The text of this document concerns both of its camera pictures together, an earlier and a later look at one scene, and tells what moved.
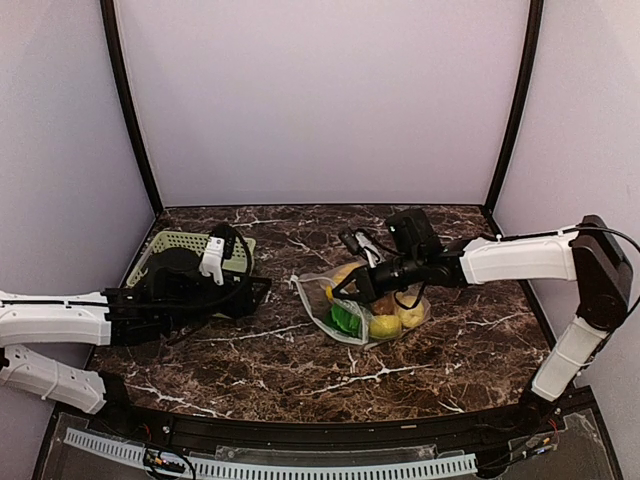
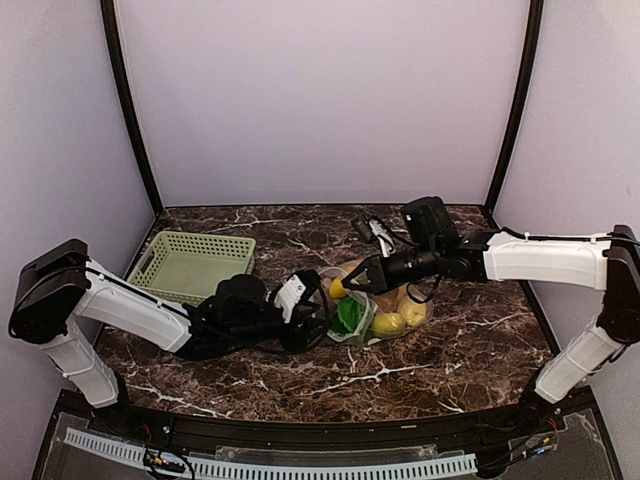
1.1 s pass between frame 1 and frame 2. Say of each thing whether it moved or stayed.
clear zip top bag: moved
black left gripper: moved
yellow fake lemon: stayed
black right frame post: stayed
